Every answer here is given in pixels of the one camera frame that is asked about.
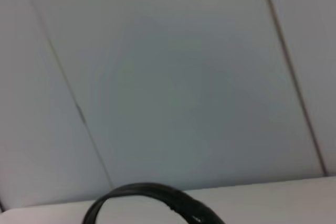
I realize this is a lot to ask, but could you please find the black round teapot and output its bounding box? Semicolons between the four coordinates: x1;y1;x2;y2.
82;182;226;224

